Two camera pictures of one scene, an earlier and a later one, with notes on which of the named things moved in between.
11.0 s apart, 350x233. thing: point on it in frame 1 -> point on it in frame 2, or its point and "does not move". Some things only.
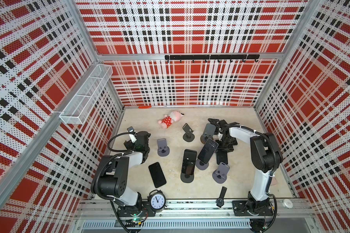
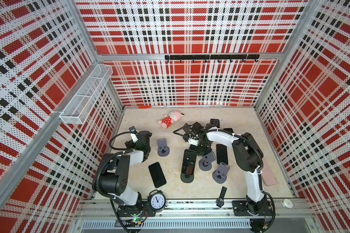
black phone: (189, 161) does not move
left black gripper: (129, 145) does not move
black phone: (156, 174) does not move
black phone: (207, 151) -> (200, 151)
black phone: (221, 157) does not move
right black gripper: (229, 149) -> (199, 151)
